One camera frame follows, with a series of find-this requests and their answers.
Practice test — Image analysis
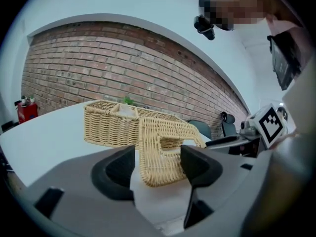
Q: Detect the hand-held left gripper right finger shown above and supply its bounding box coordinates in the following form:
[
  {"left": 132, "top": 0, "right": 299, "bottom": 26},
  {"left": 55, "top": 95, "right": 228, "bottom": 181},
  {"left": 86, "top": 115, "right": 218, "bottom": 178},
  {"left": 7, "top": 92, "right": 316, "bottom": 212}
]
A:
[{"left": 180, "top": 144, "right": 264, "bottom": 236}]

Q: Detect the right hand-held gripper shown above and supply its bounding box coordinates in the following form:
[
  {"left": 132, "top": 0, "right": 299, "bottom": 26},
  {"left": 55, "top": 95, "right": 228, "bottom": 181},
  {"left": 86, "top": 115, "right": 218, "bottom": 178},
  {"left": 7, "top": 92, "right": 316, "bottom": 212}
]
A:
[{"left": 205, "top": 103, "right": 290, "bottom": 158}]

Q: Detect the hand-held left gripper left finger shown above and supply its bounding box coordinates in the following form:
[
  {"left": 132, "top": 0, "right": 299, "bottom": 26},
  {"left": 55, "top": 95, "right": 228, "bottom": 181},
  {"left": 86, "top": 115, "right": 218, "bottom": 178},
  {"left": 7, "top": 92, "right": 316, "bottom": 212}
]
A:
[{"left": 26, "top": 144, "right": 161, "bottom": 237}]

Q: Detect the wicker basket organizer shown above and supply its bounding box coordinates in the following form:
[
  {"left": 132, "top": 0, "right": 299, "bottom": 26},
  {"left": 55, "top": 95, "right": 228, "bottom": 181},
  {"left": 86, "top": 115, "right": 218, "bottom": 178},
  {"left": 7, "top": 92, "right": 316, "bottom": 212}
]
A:
[{"left": 83, "top": 99, "right": 207, "bottom": 188}]

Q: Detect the black office chair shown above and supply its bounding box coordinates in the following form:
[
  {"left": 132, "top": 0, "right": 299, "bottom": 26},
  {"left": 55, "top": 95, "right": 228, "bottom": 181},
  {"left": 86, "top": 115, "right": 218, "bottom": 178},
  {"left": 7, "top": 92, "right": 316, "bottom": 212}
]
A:
[{"left": 220, "top": 111, "right": 237, "bottom": 138}]

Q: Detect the white table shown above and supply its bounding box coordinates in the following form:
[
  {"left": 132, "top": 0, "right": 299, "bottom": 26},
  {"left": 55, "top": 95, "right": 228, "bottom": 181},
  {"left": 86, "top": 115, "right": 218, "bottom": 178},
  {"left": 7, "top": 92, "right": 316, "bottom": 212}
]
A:
[{"left": 0, "top": 103, "right": 247, "bottom": 232}]

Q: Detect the black wrist-worn screen device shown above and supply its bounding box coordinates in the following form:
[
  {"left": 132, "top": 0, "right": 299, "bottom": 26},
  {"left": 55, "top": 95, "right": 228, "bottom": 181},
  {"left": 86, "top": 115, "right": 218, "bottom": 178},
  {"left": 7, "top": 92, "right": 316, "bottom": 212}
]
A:
[{"left": 267, "top": 30, "right": 302, "bottom": 91}]

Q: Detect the red cabinet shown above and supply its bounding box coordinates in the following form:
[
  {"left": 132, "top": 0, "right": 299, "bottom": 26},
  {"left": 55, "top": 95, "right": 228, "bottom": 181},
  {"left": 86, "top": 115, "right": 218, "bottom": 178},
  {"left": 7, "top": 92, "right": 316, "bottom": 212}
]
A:
[{"left": 14, "top": 94, "right": 39, "bottom": 124}]

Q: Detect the small green potted plant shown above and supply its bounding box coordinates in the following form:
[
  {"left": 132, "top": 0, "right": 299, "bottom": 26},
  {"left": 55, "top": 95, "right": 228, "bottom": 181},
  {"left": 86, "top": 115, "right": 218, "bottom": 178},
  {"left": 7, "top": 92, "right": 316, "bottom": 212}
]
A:
[{"left": 121, "top": 96, "right": 137, "bottom": 107}]

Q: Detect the person's pink clothing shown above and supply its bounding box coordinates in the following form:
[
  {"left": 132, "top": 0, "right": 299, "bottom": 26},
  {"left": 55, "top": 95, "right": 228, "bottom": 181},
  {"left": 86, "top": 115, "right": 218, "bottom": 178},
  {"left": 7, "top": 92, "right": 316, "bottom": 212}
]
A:
[{"left": 266, "top": 13, "right": 307, "bottom": 36}]

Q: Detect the black head-worn camera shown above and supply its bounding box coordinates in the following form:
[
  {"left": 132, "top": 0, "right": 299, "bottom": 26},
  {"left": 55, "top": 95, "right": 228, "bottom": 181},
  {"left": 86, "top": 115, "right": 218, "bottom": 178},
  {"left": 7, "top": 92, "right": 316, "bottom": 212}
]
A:
[{"left": 193, "top": 14, "right": 217, "bottom": 41}]

